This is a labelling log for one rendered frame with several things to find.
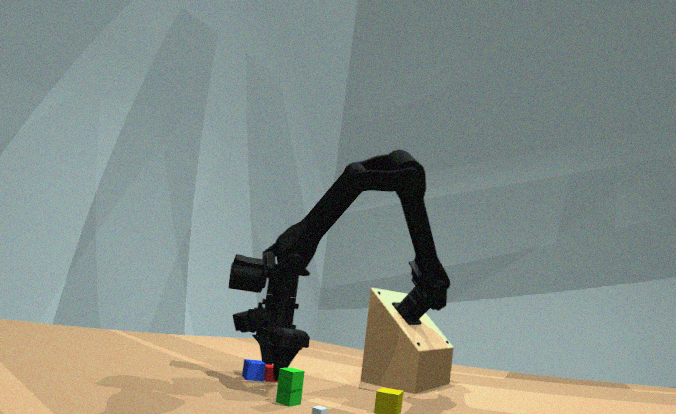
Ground blue block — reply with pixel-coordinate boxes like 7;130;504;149
242;359;266;382

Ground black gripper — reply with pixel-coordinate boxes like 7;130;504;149
250;295;310;381

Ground red block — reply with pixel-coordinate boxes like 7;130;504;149
264;365;278;382

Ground green block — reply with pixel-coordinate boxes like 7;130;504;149
277;367;305;390
275;387;303;406

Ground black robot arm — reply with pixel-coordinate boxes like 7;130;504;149
229;150;450;333

